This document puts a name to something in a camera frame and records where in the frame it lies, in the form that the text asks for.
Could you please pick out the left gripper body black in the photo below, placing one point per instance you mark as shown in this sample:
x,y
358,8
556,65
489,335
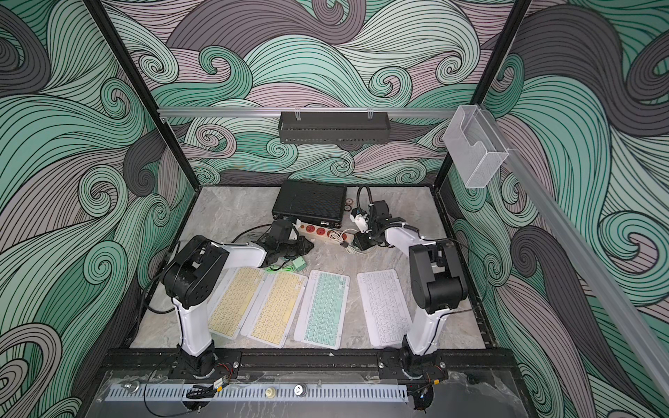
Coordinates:
x,y
293,249

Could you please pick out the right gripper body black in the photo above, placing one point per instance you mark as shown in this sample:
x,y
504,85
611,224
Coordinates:
x,y
366,240

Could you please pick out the yellow keyboard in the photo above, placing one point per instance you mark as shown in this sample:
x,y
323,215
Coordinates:
x,y
272,314
231,302

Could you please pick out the green keyboard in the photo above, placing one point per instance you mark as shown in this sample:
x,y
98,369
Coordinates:
x,y
323,310

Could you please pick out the white keyboard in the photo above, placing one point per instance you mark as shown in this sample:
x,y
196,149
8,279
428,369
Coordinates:
x,y
385,309

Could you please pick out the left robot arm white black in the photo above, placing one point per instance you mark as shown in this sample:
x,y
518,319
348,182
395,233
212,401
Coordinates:
x,y
192,275

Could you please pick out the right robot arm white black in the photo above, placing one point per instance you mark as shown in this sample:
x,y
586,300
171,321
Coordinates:
x,y
436,276

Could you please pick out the wooden power strip green plugs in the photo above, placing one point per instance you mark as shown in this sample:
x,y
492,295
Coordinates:
x,y
325,234

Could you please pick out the small red rings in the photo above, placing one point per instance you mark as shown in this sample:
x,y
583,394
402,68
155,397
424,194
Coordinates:
x,y
348,204

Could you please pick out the black flat box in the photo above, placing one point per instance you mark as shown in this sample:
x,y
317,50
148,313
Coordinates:
x,y
313,203

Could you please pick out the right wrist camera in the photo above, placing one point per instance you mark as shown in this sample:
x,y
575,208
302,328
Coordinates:
x,y
360,218

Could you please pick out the black wall tray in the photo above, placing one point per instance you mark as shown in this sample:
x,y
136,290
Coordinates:
x,y
334,129

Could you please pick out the aluminium wall rail back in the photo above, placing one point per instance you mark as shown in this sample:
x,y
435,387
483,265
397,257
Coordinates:
x,y
275,112

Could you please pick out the aluminium wall rail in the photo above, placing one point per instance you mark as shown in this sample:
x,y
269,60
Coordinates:
x,y
535,174
275,112

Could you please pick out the clear acrylic wall holder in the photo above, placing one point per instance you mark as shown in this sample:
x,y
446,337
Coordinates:
x,y
475,143

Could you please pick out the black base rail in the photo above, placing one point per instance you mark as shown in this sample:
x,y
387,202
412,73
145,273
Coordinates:
x,y
247,363

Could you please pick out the white slotted cable duct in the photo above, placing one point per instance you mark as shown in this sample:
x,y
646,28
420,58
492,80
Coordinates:
x,y
274,392

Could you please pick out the aluminium wall rail right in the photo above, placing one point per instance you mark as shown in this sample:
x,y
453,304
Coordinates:
x,y
535,174

